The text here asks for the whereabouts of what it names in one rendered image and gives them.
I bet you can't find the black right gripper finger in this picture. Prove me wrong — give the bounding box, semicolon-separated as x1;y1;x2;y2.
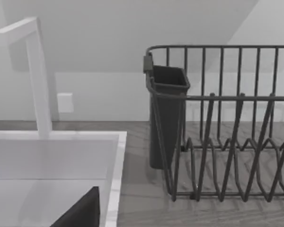
50;186;100;227

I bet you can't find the white sink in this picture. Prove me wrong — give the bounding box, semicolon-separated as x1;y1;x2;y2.
0;131;128;227

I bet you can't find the dark grey cutlery holder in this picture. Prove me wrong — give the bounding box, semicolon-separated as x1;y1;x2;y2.
143;54;191;169

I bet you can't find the tall white tap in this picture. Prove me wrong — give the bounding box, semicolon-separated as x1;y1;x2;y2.
0;16;53;140

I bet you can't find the white wall socket plate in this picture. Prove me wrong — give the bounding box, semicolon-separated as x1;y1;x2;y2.
57;93;74;114

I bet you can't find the dark grey wire dish rack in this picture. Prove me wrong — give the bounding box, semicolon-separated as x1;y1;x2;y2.
145;45;284;202

